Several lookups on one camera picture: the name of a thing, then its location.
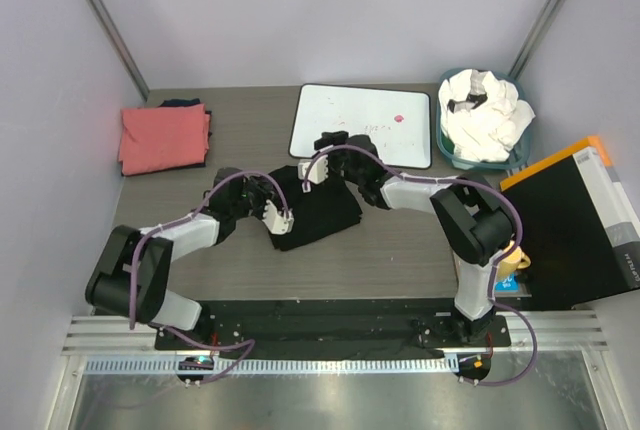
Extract aluminium rail frame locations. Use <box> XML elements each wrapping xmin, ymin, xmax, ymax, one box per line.
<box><xmin>62</xmin><ymin>311</ymin><xmax>608</xmax><ymax>376</ymax></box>

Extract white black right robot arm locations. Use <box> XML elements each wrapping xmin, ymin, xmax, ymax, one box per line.
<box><xmin>300</xmin><ymin>131</ymin><xmax>523</xmax><ymax>343</ymax></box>

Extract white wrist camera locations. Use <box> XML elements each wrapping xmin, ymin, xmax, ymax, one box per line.
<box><xmin>261</xmin><ymin>200</ymin><xmax>294</xmax><ymax>235</ymax></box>
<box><xmin>297</xmin><ymin>156</ymin><xmax>329</xmax><ymax>193</ymax></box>

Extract white crumpled t-shirts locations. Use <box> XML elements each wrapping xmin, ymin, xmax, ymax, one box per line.
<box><xmin>437</xmin><ymin>67</ymin><xmax>537</xmax><ymax>163</ymax></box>

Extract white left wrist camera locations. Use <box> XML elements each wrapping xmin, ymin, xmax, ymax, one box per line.
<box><xmin>261</xmin><ymin>200</ymin><xmax>294</xmax><ymax>235</ymax></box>

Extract folded coral pink t-shirt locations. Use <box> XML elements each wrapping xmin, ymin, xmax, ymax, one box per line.
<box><xmin>118</xmin><ymin>102</ymin><xmax>211</xmax><ymax>177</ymax></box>

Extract teal laundry basket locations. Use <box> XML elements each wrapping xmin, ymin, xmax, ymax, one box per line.
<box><xmin>435</xmin><ymin>67</ymin><xmax>533</xmax><ymax>171</ymax></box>

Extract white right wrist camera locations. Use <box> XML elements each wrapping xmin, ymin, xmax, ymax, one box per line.
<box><xmin>297</xmin><ymin>156</ymin><xmax>329</xmax><ymax>193</ymax></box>

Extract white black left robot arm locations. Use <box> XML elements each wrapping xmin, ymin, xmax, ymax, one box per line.
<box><xmin>85</xmin><ymin>167</ymin><xmax>289</xmax><ymax>331</ymax></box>

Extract blue picture book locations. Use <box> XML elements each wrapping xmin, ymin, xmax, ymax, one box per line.
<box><xmin>494</xmin><ymin>274</ymin><xmax>519</xmax><ymax>293</ymax></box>

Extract black orange box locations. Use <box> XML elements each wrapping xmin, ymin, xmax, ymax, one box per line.
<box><xmin>500</xmin><ymin>136</ymin><xmax>639</xmax><ymax>311</ymax></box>

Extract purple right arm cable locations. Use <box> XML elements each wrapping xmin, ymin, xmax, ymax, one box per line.
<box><xmin>304</xmin><ymin>145</ymin><xmax>539</xmax><ymax>387</ymax></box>

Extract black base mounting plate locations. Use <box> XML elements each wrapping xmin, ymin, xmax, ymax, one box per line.
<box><xmin>183</xmin><ymin>298</ymin><xmax>511</xmax><ymax>360</ymax></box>

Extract white tray board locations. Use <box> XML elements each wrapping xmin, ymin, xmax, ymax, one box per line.
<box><xmin>289</xmin><ymin>84</ymin><xmax>432</xmax><ymax>169</ymax></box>

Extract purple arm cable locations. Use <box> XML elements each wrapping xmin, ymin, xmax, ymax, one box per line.
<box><xmin>128</xmin><ymin>171</ymin><xmax>294</xmax><ymax>384</ymax></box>
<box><xmin>304</xmin><ymin>145</ymin><xmax>539</xmax><ymax>387</ymax></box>

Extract black floral print t-shirt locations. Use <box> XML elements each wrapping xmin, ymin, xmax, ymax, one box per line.
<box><xmin>269</xmin><ymin>166</ymin><xmax>362</xmax><ymax>251</ymax></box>

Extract yellow mug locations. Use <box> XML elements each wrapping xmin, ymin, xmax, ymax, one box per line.
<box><xmin>497</xmin><ymin>241</ymin><xmax>531</xmax><ymax>280</ymax></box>

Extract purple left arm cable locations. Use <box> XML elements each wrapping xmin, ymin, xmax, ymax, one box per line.
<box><xmin>128</xmin><ymin>171</ymin><xmax>294</xmax><ymax>384</ymax></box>

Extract folded dark navy t-shirt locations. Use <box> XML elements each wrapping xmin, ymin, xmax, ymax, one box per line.
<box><xmin>159</xmin><ymin>98</ymin><xmax>211</xmax><ymax>115</ymax></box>

